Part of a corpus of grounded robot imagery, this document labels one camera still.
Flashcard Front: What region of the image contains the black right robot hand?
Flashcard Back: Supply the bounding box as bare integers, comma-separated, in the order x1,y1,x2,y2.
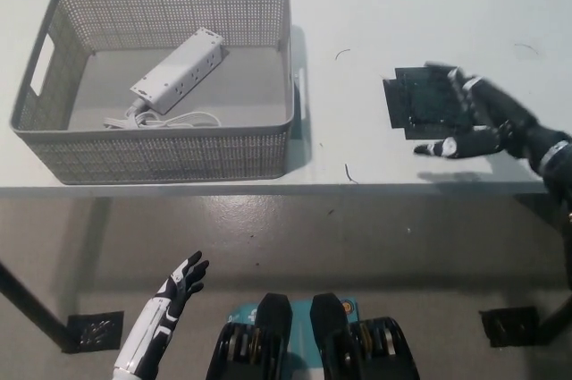
413,61,572,163

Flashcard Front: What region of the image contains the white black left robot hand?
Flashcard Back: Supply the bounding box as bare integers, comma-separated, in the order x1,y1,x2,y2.
113,250,211,376

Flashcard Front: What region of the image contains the white power strip with cord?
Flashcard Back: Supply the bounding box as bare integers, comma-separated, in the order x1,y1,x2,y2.
103,27,231,130

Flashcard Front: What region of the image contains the grey perforated plastic basket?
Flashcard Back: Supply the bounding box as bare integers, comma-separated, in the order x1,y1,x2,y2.
10,0,308,185

